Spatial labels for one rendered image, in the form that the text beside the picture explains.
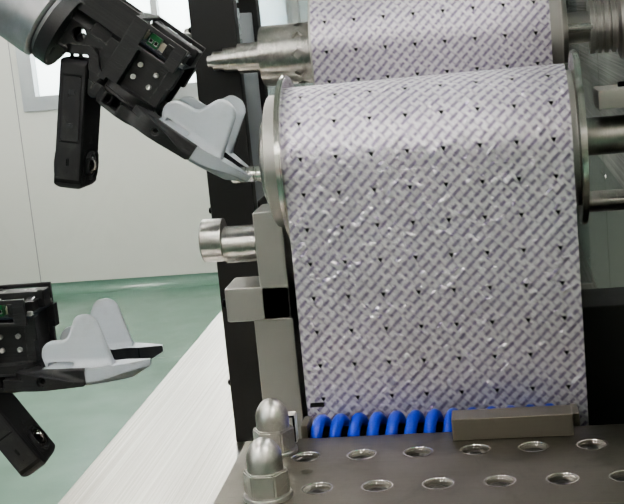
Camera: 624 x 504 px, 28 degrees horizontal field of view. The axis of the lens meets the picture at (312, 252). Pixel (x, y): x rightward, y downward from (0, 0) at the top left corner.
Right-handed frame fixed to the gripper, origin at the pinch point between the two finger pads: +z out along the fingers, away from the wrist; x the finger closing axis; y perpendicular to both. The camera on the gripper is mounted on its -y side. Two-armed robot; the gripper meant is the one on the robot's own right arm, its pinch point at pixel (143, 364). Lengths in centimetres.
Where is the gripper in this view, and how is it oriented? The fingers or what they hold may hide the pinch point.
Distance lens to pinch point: 110.2
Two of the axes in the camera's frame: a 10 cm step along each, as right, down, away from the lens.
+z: 9.9, -0.7, -1.5
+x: 1.3, -1.9, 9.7
